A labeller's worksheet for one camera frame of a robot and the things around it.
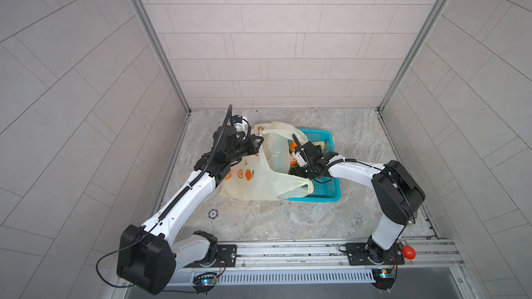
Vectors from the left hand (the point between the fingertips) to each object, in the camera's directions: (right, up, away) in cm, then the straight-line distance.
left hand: (268, 136), depth 75 cm
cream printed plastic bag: (-1, -13, -4) cm, 14 cm away
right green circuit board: (+39, -47, -7) cm, 61 cm away
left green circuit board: (-20, -45, -11) cm, 51 cm away
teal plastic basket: (+26, -1, +19) cm, 32 cm away
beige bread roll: (+24, -4, +20) cm, 31 cm away
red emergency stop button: (+48, -40, -5) cm, 63 cm away
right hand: (+11, -19, +15) cm, 26 cm away
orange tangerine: (+10, -12, +10) cm, 18 cm away
